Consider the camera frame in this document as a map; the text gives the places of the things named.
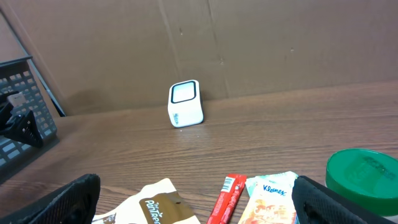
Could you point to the red snack stick packet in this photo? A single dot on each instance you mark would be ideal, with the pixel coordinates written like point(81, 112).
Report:
point(228, 198)

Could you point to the teal wet wipes pack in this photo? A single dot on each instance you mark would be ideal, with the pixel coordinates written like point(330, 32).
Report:
point(285, 180)

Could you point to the grey plastic mesh basket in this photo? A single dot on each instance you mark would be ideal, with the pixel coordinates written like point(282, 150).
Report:
point(17, 76)

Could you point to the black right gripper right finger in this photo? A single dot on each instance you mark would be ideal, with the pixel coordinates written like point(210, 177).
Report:
point(315, 203)

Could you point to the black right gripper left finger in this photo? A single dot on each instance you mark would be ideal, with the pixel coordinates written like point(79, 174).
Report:
point(74, 203)

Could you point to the brown white snack bag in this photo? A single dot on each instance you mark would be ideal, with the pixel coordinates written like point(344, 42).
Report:
point(157, 203)

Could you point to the orange Kleenex tissue pack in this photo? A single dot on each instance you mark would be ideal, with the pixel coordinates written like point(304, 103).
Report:
point(270, 203)

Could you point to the white barcode scanner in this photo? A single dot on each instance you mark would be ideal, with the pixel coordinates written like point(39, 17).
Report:
point(184, 104)

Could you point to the green lid jar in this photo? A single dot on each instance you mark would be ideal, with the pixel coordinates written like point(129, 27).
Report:
point(366, 177)

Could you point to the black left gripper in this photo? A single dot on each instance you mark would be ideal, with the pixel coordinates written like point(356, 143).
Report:
point(21, 128)

